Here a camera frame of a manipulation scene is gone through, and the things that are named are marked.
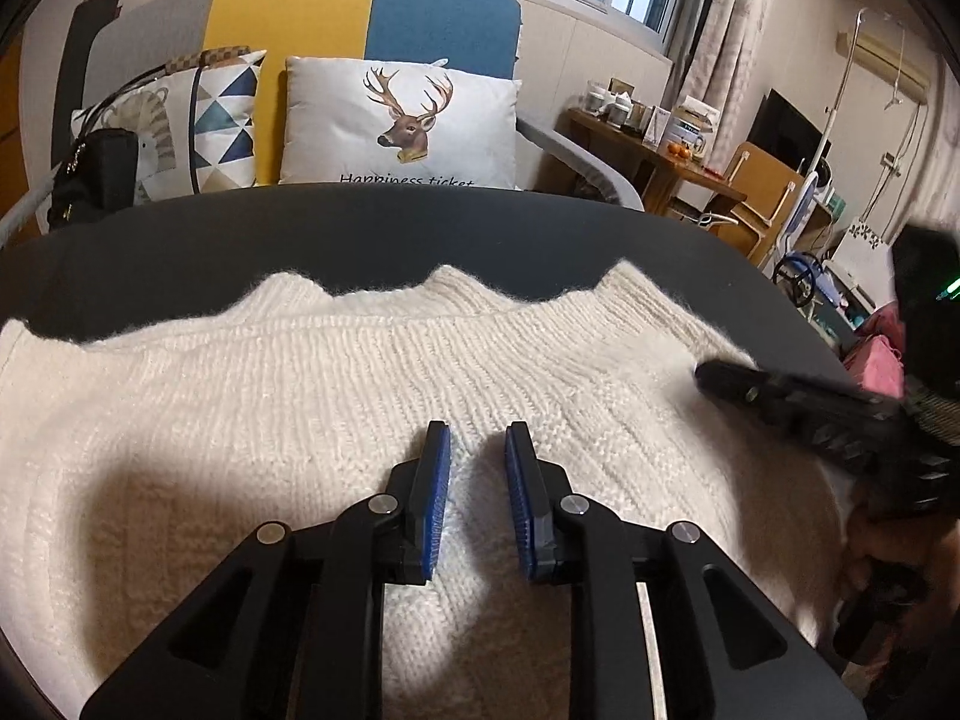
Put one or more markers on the person's right hand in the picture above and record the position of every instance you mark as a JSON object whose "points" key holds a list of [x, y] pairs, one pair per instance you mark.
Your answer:
{"points": [[874, 540]]}

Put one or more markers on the wooden side table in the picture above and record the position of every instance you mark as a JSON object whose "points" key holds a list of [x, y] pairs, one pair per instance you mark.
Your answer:
{"points": [[637, 157]]}

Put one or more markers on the white standing pole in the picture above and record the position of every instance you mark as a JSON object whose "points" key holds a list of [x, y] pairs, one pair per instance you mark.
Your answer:
{"points": [[834, 112]]}

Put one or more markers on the wooden chair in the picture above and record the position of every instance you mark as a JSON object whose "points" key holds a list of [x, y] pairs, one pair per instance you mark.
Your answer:
{"points": [[765, 172]]}

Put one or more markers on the black handbag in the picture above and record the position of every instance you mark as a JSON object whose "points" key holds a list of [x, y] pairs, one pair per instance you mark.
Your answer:
{"points": [[97, 172]]}

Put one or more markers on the pale patterned curtain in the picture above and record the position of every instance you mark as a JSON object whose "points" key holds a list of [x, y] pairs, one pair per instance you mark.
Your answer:
{"points": [[727, 30]]}

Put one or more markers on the grey yellow blue sofa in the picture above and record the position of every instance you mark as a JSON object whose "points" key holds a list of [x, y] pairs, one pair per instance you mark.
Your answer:
{"points": [[442, 15]]}

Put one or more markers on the white knitted sweater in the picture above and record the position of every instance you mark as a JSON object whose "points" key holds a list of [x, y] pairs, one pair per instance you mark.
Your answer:
{"points": [[300, 390]]}

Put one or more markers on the black television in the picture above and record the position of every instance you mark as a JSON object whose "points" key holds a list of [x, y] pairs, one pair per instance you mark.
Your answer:
{"points": [[784, 127]]}

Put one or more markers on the pink cloth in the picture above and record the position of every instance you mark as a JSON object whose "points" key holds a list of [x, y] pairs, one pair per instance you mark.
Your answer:
{"points": [[877, 360]]}

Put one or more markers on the white standing card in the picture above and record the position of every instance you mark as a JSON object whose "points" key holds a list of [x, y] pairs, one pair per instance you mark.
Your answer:
{"points": [[656, 126]]}

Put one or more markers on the white paw print box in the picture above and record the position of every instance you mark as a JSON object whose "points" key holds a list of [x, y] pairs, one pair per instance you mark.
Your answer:
{"points": [[862, 255]]}

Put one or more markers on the white deer print pillow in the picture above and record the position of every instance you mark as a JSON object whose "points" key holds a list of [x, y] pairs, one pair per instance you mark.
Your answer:
{"points": [[330, 127]]}

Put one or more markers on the wall air conditioner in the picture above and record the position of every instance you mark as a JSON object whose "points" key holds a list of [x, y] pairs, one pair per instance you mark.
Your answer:
{"points": [[892, 64]]}

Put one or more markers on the black padded panel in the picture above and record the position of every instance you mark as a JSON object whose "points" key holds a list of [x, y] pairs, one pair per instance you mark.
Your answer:
{"points": [[79, 60]]}

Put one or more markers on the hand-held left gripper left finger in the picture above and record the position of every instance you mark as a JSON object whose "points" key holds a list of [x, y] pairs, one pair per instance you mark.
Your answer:
{"points": [[435, 510]]}

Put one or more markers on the glass jar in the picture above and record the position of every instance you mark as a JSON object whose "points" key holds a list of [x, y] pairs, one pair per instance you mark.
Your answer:
{"points": [[596, 100], [621, 111]]}

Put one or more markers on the wooden wardrobe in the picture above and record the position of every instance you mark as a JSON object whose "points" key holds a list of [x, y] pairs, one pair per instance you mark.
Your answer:
{"points": [[9, 112]]}

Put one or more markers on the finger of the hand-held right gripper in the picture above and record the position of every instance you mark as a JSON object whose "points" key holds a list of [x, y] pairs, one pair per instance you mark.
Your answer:
{"points": [[787, 390], [847, 444]]}

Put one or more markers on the stack of books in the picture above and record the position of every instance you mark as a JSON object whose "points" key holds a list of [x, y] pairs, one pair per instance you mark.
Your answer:
{"points": [[694, 120]]}

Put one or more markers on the triangle pattern pillow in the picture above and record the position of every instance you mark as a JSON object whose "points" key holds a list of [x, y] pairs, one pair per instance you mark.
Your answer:
{"points": [[225, 112]]}

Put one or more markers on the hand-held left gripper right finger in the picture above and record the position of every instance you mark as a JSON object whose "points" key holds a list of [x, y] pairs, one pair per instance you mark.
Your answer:
{"points": [[519, 510]]}

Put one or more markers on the small picture frame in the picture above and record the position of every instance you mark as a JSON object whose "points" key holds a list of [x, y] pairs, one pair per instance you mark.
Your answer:
{"points": [[621, 84]]}

